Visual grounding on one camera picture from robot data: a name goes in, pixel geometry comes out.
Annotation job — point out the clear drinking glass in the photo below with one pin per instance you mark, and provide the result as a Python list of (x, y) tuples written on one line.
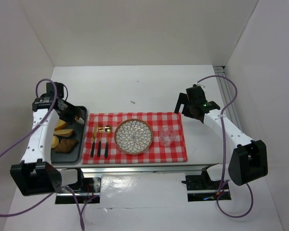
[(166, 136)]

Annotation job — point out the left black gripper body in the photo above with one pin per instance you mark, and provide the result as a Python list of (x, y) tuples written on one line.
[(71, 114)]

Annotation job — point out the gold knife black handle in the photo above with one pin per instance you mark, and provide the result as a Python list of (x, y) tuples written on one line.
[(93, 141)]

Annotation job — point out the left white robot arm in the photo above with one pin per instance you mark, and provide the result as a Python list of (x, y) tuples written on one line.
[(35, 174)]

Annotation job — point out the red checkered cloth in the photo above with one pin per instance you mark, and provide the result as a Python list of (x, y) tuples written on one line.
[(156, 153)]

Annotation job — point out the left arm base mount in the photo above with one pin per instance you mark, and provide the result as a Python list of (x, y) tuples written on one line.
[(86, 191)]

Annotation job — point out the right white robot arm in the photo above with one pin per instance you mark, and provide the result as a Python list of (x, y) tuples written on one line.
[(248, 160)]

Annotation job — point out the aluminium rail right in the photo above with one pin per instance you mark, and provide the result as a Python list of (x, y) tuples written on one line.
[(227, 93)]

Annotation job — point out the patterned ceramic plate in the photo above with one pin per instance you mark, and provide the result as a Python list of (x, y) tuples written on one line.
[(133, 136)]

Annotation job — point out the gold spoon black handle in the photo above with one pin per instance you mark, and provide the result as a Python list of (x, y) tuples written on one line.
[(108, 130)]

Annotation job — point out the bread slice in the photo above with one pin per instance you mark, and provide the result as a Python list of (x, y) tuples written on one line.
[(63, 132)]

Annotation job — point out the gold fork black handle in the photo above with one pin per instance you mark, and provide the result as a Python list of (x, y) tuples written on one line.
[(100, 130)]

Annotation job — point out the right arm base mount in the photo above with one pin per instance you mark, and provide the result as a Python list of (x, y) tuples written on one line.
[(202, 188)]

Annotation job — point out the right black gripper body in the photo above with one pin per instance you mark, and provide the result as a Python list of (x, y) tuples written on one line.
[(185, 106)]

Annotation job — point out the dark baking tray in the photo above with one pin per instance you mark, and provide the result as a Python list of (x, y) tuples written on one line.
[(73, 156)]

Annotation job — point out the round orange bun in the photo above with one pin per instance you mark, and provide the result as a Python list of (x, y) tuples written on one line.
[(55, 141)]

